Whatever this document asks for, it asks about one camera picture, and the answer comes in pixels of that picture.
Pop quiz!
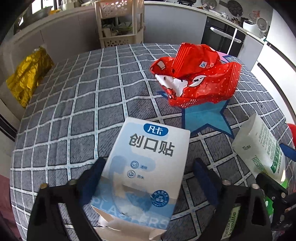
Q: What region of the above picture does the green hand cream tube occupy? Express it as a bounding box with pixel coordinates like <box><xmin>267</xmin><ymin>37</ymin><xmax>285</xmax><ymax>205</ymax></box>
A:
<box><xmin>220</xmin><ymin>194</ymin><xmax>270</xmax><ymax>241</ymax></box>

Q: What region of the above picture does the red plastic stool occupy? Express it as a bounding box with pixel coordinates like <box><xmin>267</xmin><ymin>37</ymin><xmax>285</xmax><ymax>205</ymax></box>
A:
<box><xmin>287</xmin><ymin>123</ymin><xmax>296</xmax><ymax>148</ymax></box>

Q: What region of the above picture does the gold foil bag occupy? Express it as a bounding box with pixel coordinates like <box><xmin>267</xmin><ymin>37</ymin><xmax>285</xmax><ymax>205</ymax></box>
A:
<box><xmin>6</xmin><ymin>46</ymin><xmax>54</xmax><ymax>108</ymax></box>

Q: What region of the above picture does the blue white plaster box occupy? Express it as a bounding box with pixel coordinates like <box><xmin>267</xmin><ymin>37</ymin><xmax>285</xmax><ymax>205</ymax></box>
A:
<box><xmin>91</xmin><ymin>117</ymin><xmax>190</xmax><ymax>240</ymax></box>

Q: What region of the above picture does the white rice cooker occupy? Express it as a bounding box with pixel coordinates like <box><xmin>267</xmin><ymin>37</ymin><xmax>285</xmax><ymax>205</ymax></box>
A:
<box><xmin>243</xmin><ymin>17</ymin><xmax>268</xmax><ymax>39</ymax></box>

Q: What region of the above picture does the white refrigerator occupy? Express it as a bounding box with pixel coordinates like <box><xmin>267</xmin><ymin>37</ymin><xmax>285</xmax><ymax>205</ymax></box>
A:
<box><xmin>251</xmin><ymin>10</ymin><xmax>295</xmax><ymax>124</ymax></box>

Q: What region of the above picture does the red snack bag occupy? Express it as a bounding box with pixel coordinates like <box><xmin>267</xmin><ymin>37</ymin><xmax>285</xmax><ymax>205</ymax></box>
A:
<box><xmin>150</xmin><ymin>43</ymin><xmax>241</xmax><ymax>108</ymax></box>

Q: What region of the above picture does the black built-in oven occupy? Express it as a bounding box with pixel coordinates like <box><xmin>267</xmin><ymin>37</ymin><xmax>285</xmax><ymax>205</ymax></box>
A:
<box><xmin>201</xmin><ymin>17</ymin><xmax>246</xmax><ymax>57</ymax></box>

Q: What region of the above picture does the beige storage trolley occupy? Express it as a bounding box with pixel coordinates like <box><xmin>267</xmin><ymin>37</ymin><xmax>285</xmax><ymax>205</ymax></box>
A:
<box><xmin>94</xmin><ymin>1</ymin><xmax>144</xmax><ymax>48</ymax></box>

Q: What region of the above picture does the white green lotion bottle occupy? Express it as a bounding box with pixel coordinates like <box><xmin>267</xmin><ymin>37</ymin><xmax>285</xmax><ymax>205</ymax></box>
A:
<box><xmin>232</xmin><ymin>113</ymin><xmax>286</xmax><ymax>184</ymax></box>

